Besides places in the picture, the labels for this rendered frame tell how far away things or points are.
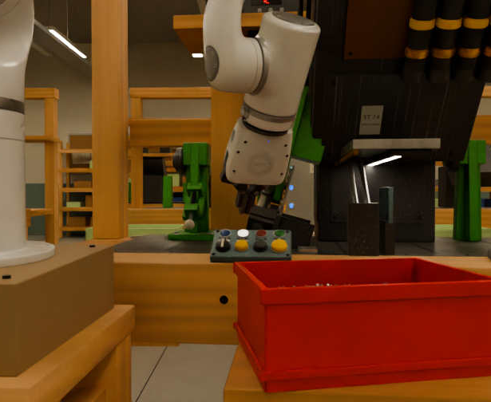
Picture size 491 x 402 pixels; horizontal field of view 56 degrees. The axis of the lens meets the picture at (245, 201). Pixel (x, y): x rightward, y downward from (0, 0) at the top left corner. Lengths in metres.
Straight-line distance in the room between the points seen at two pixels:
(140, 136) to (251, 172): 0.91
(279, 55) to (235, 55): 0.06
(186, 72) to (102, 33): 9.96
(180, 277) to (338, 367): 0.39
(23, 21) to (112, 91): 0.85
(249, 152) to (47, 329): 0.38
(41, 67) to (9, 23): 11.82
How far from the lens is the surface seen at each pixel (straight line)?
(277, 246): 0.85
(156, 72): 11.69
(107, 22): 1.64
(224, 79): 0.64
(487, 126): 1.67
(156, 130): 1.60
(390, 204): 1.00
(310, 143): 1.09
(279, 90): 0.68
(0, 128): 0.63
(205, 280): 0.86
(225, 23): 0.65
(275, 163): 0.76
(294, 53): 0.67
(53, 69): 12.43
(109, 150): 1.55
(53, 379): 0.54
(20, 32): 0.74
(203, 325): 0.88
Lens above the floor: 1.03
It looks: 1 degrees down
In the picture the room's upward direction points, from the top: straight up
